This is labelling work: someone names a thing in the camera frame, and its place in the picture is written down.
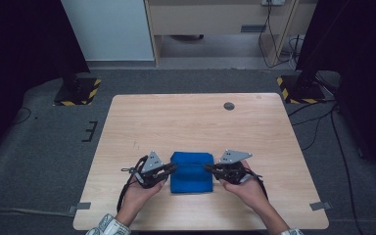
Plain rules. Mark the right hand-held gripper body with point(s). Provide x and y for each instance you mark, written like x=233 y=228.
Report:
x=233 y=163

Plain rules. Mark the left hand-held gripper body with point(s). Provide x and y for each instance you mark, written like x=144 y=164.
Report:
x=151 y=163

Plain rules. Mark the blue cloth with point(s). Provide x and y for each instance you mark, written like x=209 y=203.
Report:
x=192 y=173

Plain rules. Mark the person's right hand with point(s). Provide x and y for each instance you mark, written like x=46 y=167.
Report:
x=248 y=192

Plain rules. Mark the person's left hand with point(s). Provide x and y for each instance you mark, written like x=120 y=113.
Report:
x=137 y=199

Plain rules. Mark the grey round table grommet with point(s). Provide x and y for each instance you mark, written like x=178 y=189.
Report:
x=229 y=106

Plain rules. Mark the grey tape strip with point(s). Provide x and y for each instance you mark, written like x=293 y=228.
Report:
x=80 y=206
x=320 y=205

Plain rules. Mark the black striped stand base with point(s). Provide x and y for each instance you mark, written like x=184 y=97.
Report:
x=302 y=91
x=78 y=93

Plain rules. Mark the white panel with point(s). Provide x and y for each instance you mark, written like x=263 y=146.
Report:
x=107 y=29

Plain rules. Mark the beige wooden desk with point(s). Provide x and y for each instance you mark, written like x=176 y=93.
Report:
x=205 y=18

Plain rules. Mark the black curtain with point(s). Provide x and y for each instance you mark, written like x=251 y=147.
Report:
x=19 y=65
x=362 y=65

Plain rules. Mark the white power strip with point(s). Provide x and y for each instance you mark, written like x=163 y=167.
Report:
x=273 y=2

